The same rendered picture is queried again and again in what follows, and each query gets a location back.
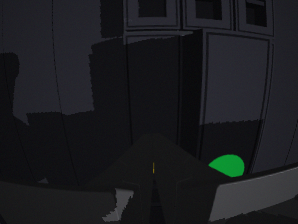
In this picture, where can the black server rack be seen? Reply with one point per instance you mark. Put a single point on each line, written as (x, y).
(68, 110)

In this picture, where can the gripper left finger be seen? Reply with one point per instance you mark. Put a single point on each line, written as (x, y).
(26, 202)

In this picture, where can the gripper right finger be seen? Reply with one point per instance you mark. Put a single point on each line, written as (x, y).
(187, 198)

